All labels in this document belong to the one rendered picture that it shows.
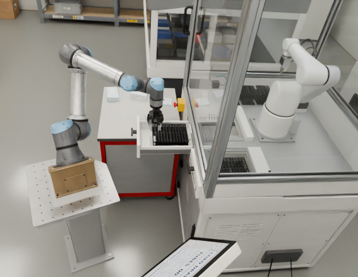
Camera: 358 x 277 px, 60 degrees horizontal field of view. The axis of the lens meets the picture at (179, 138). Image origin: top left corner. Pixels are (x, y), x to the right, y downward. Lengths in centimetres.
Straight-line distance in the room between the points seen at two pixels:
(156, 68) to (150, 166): 82
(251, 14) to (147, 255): 190
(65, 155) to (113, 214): 106
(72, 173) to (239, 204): 89
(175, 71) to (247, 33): 164
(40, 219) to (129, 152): 79
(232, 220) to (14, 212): 176
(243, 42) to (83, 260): 189
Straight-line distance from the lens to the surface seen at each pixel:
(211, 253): 120
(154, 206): 269
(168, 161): 233
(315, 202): 188
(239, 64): 111
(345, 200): 197
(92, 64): 165
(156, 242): 252
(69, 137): 173
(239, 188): 158
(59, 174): 172
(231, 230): 192
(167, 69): 263
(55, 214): 179
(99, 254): 245
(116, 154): 226
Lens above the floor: 220
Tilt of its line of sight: 42 degrees down
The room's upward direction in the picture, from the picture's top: 7 degrees clockwise
